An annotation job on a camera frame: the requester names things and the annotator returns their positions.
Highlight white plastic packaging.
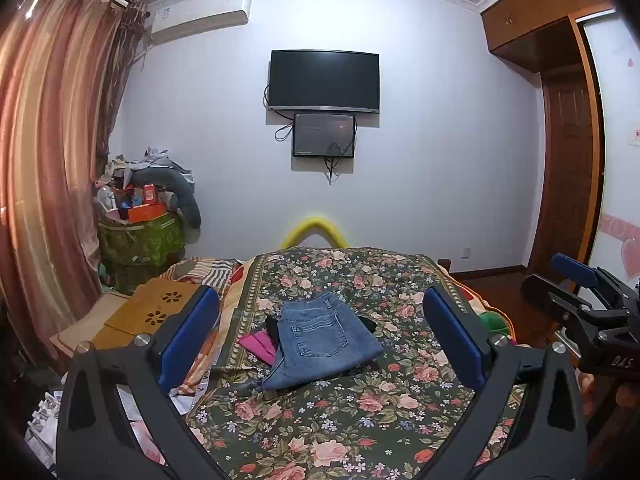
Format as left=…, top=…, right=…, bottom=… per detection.
left=32, top=392, right=63, bottom=431

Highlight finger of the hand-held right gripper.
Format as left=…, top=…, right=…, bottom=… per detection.
left=550, top=254, right=631, bottom=291
left=520, top=274, right=608, bottom=328

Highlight small wall monitor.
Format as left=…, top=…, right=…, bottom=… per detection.
left=292, top=112, right=357, bottom=158

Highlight green and red plush toy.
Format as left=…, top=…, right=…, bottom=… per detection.
left=480, top=310, right=511, bottom=346

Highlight white air conditioner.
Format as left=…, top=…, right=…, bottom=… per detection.
left=147, top=0, right=251, bottom=46

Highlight pink striped curtain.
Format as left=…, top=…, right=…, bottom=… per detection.
left=0, top=0, right=151, bottom=376

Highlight yellow foam tube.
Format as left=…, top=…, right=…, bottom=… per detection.
left=280, top=214, right=349, bottom=250

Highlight wooden lap desk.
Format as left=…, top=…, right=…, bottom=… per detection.
left=92, top=277, right=203, bottom=351

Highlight white sliding door with hearts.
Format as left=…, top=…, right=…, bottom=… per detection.
left=575, top=7, right=640, bottom=286

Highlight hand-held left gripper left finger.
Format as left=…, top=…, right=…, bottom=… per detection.
left=55, top=285, right=236, bottom=480

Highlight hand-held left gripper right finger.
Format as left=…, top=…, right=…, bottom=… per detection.
left=422, top=286, right=588, bottom=480

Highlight blue denim pants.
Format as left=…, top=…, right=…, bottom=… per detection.
left=261, top=292, right=385, bottom=392

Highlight wooden door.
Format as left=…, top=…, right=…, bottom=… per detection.
left=527, top=67, right=598, bottom=281

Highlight black cloth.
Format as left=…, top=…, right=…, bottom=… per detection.
left=265, top=315, right=377, bottom=356

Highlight orange striped quilt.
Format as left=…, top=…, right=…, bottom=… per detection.
left=162, top=256, right=247, bottom=311

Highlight wooden wardrobe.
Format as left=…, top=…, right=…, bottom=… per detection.
left=479, top=0, right=616, bottom=281

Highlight magenta cloth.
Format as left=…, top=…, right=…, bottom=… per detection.
left=239, top=331, right=278, bottom=365

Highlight green patterned storage bag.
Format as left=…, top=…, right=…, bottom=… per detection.
left=97, top=210, right=187, bottom=295

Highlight black wall television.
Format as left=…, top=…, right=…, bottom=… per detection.
left=266, top=50, right=381, bottom=113

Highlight dark floral blanket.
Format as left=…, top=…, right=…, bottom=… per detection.
left=187, top=246, right=531, bottom=480

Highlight orange box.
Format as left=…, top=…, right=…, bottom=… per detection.
left=126, top=202, right=166, bottom=223

